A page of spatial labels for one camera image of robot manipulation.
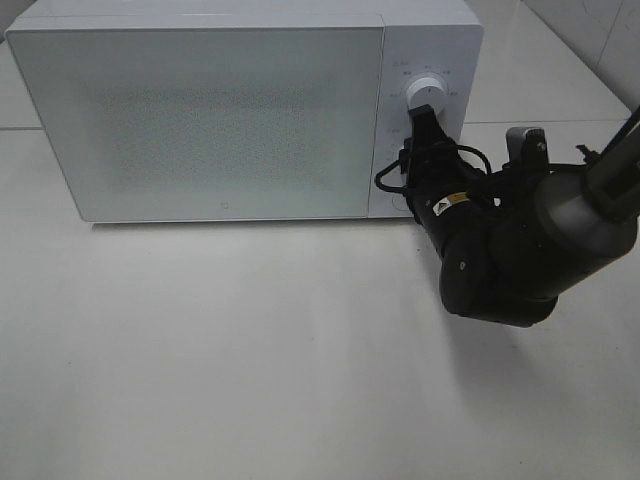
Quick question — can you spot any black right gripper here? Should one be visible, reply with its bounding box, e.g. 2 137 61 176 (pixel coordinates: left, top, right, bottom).
399 104 483 225

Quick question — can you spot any round white door button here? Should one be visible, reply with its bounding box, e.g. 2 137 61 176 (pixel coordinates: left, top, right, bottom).
392 194 409 212

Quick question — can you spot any white microwave door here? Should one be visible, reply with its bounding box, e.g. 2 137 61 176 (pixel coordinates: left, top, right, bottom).
9 28 382 223

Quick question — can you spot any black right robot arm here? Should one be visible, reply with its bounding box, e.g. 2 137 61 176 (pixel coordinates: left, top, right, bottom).
399 106 639 327

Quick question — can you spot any upper white power knob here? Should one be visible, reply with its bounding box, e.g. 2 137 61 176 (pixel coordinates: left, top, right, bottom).
406 73 448 115

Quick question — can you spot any white microwave oven body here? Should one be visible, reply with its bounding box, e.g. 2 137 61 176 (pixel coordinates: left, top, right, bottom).
5 1 483 220

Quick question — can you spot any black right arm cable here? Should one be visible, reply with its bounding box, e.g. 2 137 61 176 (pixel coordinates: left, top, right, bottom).
373 138 501 211

